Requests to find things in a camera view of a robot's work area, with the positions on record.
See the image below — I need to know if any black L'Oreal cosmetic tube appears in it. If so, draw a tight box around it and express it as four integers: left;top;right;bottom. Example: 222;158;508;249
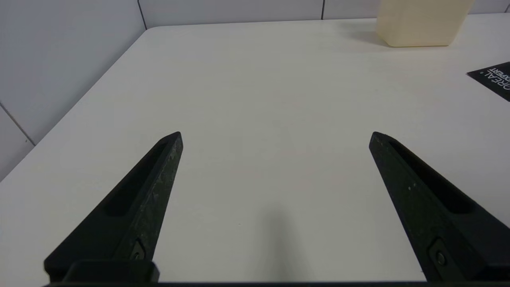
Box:
466;61;510;102

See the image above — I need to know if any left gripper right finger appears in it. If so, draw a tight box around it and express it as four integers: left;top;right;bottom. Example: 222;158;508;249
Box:
368;131;510;284

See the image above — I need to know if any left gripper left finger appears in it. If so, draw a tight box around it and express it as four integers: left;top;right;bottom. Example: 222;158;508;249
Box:
44;131;184;284

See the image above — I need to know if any cream white open box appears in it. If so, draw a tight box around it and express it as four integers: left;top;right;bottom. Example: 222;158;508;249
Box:
376;0;475;48

